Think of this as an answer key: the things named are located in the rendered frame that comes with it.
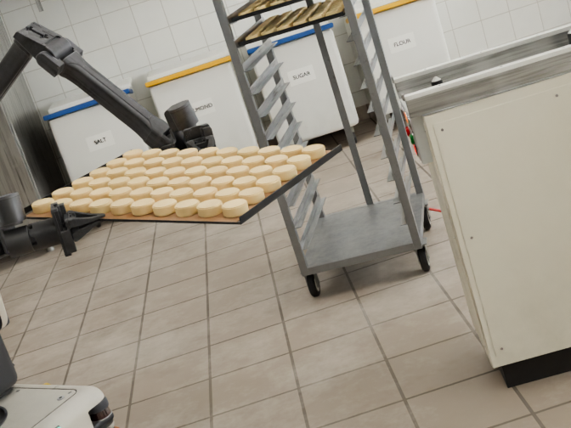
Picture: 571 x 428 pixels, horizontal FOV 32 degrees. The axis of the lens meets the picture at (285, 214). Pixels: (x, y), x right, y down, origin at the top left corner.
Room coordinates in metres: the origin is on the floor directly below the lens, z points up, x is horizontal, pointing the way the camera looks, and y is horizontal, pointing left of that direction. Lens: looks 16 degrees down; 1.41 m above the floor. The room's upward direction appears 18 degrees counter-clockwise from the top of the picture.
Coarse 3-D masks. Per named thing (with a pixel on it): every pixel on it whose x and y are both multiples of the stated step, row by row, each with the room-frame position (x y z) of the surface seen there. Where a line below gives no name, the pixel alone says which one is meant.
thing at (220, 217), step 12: (288, 180) 1.96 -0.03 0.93; (36, 216) 2.11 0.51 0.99; (48, 216) 2.09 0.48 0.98; (108, 216) 2.00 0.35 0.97; (120, 216) 1.98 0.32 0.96; (132, 216) 1.96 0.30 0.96; (144, 216) 1.94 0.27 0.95; (156, 216) 1.93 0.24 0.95; (168, 216) 1.91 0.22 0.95; (192, 216) 1.88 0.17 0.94; (216, 216) 1.84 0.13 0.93
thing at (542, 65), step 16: (560, 48) 2.52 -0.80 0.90; (512, 64) 2.52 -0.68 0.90; (528, 64) 2.51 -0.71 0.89; (544, 64) 2.51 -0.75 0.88; (560, 64) 2.51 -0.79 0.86; (464, 80) 2.53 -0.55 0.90; (480, 80) 2.53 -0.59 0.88; (496, 80) 2.52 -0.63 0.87; (512, 80) 2.52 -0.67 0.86; (528, 80) 2.51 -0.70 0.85; (416, 96) 2.54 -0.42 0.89; (432, 96) 2.54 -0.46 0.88; (448, 96) 2.53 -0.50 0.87; (464, 96) 2.53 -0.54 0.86; (480, 96) 2.53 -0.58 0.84; (416, 112) 2.54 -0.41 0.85
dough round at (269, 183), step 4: (268, 176) 1.95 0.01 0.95; (272, 176) 1.95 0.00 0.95; (276, 176) 1.94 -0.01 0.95; (260, 180) 1.94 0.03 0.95; (264, 180) 1.93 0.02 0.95; (268, 180) 1.93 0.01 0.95; (272, 180) 1.92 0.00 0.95; (276, 180) 1.92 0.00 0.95; (256, 184) 1.93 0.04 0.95; (260, 184) 1.92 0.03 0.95; (264, 184) 1.91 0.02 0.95; (268, 184) 1.91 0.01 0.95; (272, 184) 1.91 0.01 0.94; (276, 184) 1.91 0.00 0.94; (280, 184) 1.93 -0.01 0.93; (264, 188) 1.91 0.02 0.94; (268, 188) 1.91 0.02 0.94; (272, 188) 1.91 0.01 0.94; (276, 188) 1.91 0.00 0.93; (264, 192) 1.91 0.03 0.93; (268, 192) 1.91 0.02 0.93
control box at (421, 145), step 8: (408, 112) 2.63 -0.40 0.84; (416, 120) 2.58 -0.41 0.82; (416, 128) 2.58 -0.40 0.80; (424, 128) 2.58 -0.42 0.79; (416, 136) 2.58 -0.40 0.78; (424, 136) 2.58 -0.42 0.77; (416, 144) 2.60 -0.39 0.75; (424, 144) 2.58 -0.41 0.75; (416, 152) 2.67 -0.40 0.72; (424, 152) 2.58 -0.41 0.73; (424, 160) 2.58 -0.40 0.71; (432, 160) 2.58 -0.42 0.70
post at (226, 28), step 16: (224, 16) 3.66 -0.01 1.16; (224, 32) 3.67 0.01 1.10; (240, 64) 3.66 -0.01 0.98; (240, 80) 3.67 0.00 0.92; (256, 112) 3.66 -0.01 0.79; (256, 128) 3.67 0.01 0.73; (288, 208) 3.67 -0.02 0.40; (288, 224) 3.67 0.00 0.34; (304, 256) 3.68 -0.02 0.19; (304, 272) 3.67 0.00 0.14
